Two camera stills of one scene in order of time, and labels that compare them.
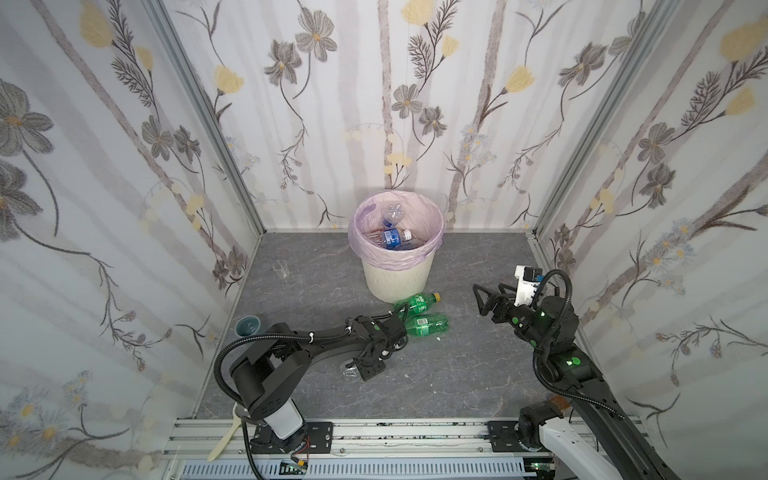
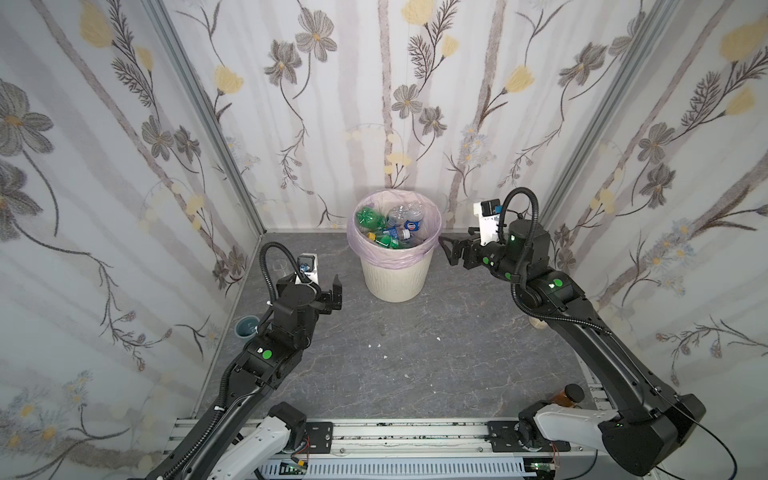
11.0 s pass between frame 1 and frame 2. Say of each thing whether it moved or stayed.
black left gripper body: moved
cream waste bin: stayed
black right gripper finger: moved
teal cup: stayed
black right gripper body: moved
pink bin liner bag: stayed
